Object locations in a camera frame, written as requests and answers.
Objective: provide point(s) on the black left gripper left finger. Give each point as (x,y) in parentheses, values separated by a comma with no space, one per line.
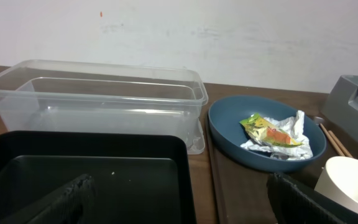
(71,203)

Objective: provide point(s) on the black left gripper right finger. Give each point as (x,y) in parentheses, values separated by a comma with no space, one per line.
(295,203)

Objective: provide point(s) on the white plastic cup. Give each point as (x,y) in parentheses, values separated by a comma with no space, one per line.
(339,181)

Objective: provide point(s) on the white tissue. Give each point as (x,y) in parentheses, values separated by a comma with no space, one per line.
(295,125)

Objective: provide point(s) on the yellow green snack wrapper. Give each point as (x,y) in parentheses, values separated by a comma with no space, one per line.
(266,133)

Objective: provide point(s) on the grey dishwasher rack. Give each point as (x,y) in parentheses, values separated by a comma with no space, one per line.
(341,106)

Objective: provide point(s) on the brown serving tray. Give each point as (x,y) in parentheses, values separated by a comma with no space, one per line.
(241,192)

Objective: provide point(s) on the black plastic tray bin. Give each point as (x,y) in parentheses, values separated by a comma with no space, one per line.
(139,178)

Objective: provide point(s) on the right wooden chopstick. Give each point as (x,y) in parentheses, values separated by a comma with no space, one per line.
(340,146)

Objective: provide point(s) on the wooden chopstick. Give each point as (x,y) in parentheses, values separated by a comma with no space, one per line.
(340,146)
(331,140)

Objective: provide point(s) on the left wooden chopstick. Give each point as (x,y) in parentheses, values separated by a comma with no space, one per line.
(331,140)

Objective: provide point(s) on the blue plate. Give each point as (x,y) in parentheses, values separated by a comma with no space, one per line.
(224,122)

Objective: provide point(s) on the clear plastic bin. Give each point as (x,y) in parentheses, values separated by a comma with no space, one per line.
(46,95)

